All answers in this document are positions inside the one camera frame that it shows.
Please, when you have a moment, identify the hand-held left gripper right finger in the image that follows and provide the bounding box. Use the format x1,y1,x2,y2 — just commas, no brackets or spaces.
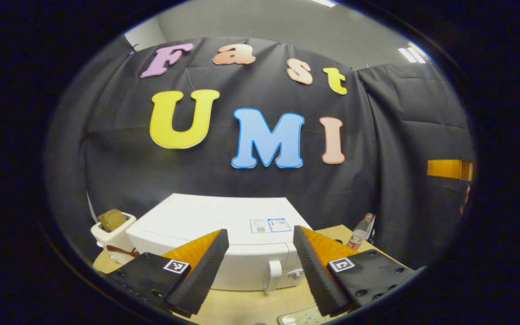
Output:
292,226,416,316

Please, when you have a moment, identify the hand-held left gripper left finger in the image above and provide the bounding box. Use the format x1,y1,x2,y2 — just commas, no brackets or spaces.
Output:
107,229,230,316

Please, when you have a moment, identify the white microwave oven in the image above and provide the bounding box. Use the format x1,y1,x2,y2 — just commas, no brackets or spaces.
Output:
126,193,312,293

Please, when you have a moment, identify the pale green tray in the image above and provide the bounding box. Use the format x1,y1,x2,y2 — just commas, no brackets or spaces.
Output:
278,305,333,325

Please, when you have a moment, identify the clear plastic bottle red label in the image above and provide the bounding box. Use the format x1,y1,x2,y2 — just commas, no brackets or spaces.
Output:
347,213,375,250

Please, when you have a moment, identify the white toaster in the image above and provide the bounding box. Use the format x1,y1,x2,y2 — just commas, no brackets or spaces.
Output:
91,212,136,265

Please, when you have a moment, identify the brown bread slice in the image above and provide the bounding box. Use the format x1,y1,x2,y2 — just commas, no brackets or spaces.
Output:
97,209,126,232

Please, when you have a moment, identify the small ceiling light panel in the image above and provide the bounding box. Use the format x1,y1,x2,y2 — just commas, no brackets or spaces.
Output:
399,43,427,64

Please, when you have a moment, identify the brown cord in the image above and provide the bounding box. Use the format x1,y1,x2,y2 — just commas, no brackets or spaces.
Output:
107,245,139,259

